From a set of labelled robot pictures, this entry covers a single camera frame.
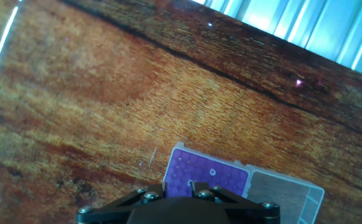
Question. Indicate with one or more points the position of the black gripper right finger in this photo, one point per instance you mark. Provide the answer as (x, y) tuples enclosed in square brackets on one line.
[(201, 188)]

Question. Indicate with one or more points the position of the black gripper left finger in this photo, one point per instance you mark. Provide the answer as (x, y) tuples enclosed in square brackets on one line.
[(151, 189)]

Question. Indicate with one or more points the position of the clear small pipette tip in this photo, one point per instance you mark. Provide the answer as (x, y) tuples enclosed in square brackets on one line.
[(212, 171), (188, 183)]

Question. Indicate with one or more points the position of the flat purple pipette tip holder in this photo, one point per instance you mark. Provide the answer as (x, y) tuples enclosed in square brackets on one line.
[(227, 180)]

